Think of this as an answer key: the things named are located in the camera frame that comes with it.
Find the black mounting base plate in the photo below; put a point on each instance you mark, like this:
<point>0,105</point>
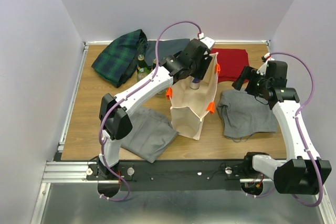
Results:
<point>179,175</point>

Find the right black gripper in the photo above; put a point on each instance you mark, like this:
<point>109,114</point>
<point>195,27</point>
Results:
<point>248,73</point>

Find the red folded cloth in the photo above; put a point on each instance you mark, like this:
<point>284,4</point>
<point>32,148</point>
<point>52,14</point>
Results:
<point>231,63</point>

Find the aluminium frame rail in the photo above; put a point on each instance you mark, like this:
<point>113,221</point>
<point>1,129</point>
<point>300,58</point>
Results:
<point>54,173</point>

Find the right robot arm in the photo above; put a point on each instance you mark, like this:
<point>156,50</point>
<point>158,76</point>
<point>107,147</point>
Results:
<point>304,172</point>

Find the grey folded cloth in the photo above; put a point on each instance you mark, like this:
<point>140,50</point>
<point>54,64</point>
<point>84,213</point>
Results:
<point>151,135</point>
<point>243,115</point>

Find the beige canvas bag orange handles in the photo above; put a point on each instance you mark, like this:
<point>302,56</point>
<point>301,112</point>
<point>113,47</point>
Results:
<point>189,107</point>

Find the grey folded cloth right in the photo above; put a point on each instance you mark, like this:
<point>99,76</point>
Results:
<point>243,115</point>

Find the grey folded cloth left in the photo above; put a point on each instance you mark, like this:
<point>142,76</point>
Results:
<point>151,135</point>

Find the red top drink can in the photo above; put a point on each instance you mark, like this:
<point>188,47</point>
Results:
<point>195,83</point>

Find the dark blue folded cloth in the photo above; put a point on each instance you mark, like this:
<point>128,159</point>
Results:
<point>165,48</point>

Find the green plaid cloth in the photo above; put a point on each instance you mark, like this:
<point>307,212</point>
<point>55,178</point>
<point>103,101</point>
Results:
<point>118,61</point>

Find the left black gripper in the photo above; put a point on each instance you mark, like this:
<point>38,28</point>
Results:
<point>205,63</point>

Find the clear soda water bottle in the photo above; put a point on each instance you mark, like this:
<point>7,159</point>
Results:
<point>161,92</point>
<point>142,73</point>

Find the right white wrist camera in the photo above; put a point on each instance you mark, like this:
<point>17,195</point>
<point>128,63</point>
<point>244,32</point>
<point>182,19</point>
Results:
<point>262,70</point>

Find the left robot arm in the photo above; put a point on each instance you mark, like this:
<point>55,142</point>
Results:
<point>115,111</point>

